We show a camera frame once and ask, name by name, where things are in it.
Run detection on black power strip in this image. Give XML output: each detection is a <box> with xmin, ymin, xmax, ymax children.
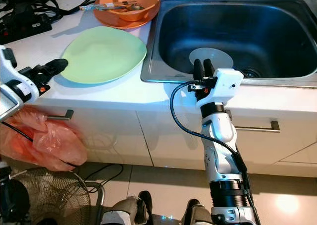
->
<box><xmin>0</xmin><ymin>12</ymin><xmax>53</xmax><ymax>45</ymax></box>

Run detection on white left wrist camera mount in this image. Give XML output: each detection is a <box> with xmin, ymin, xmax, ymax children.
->
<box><xmin>0</xmin><ymin>46</ymin><xmax>33</xmax><ymax>94</ymax></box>

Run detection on black floor cable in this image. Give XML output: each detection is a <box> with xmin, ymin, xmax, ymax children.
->
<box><xmin>1</xmin><ymin>120</ymin><xmax>124</xmax><ymax>187</ymax></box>

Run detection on metal handle under bag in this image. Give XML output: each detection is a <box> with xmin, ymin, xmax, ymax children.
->
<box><xmin>47</xmin><ymin>110</ymin><xmax>74</xmax><ymax>121</ymax></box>

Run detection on stainless steel sink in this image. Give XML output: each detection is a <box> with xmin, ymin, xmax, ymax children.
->
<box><xmin>140</xmin><ymin>0</ymin><xmax>317</xmax><ymax>87</ymax></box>

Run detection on white bowl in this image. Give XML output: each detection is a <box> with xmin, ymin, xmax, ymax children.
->
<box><xmin>189</xmin><ymin>48</ymin><xmax>234</xmax><ymax>74</ymax></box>

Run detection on white cabinet door under sink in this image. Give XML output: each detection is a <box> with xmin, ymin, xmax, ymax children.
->
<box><xmin>139</xmin><ymin>109</ymin><xmax>317</xmax><ymax>176</ymax></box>

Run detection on green plate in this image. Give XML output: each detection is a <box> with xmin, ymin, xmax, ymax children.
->
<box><xmin>60</xmin><ymin>26</ymin><xmax>148</xmax><ymax>85</ymax></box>

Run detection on white cabinet door with bag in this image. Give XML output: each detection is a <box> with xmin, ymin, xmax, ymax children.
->
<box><xmin>30</xmin><ymin>104</ymin><xmax>154</xmax><ymax>167</ymax></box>

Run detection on white corner cabinet door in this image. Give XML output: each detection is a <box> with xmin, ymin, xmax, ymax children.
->
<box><xmin>277</xmin><ymin>146</ymin><xmax>317</xmax><ymax>176</ymax></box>

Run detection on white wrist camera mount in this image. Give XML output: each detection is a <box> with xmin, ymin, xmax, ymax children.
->
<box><xmin>0</xmin><ymin>46</ymin><xmax>33</xmax><ymax>94</ymax></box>
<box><xmin>196</xmin><ymin>69</ymin><xmax>244</xmax><ymax>107</ymax></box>

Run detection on orange plate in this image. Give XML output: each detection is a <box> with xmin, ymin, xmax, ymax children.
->
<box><xmin>93</xmin><ymin>6</ymin><xmax>159</xmax><ymax>30</ymax></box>

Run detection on long bare metal handle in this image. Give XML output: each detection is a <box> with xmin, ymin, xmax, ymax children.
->
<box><xmin>225</xmin><ymin>118</ymin><xmax>280</xmax><ymax>133</ymax></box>

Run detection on grey metal fan stand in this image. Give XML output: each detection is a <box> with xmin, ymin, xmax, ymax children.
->
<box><xmin>79</xmin><ymin>182</ymin><xmax>105</xmax><ymax>221</ymax></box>

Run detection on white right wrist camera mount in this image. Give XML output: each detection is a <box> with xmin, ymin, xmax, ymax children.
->
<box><xmin>196</xmin><ymin>69</ymin><xmax>244</xmax><ymax>107</ymax></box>

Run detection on orange plastic bag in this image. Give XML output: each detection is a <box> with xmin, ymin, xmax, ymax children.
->
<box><xmin>1</xmin><ymin>109</ymin><xmax>87</xmax><ymax>172</ymax></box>

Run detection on grey wire floor fan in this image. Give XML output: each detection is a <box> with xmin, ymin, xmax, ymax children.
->
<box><xmin>12</xmin><ymin>167</ymin><xmax>97</xmax><ymax>225</ymax></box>

